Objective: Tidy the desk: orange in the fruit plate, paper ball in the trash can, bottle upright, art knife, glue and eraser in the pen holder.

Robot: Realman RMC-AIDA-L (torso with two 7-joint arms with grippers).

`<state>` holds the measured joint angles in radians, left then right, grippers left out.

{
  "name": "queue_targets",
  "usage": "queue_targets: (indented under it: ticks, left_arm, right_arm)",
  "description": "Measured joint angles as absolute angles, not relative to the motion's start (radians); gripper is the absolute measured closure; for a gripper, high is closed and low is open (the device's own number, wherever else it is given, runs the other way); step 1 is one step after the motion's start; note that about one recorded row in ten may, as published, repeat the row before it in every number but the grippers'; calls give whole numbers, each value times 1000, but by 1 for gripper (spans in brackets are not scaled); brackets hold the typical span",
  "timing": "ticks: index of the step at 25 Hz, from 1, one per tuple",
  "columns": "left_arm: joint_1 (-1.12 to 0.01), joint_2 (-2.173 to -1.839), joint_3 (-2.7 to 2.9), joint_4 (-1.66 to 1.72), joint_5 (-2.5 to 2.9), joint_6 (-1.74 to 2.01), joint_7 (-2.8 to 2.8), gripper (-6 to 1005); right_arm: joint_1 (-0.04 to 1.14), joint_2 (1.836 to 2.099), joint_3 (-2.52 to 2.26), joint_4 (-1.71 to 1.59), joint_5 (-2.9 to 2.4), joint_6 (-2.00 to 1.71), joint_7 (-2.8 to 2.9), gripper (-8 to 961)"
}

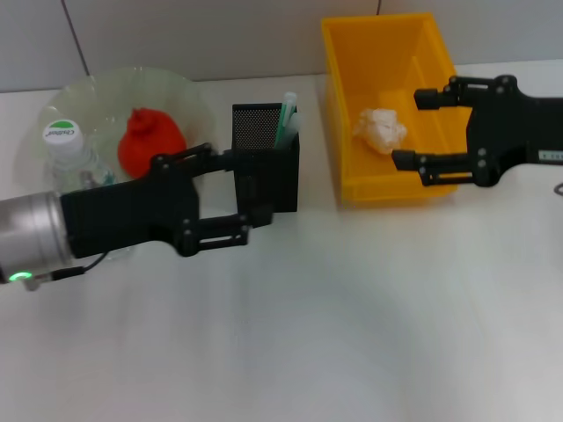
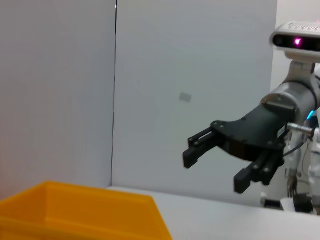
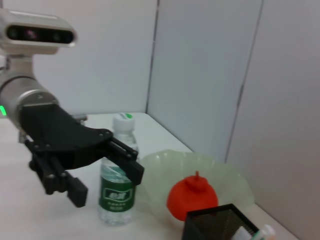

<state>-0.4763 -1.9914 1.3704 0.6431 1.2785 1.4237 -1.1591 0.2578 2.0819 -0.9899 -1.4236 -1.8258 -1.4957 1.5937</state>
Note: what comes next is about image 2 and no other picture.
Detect right gripper cable with plug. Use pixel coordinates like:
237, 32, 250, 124
282, 121, 315, 158

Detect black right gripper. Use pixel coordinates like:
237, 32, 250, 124
182, 104, 299, 195

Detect yellow plastic bin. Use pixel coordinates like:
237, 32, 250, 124
0, 180, 173, 240

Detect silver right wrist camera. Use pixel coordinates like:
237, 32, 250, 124
269, 21, 320, 83

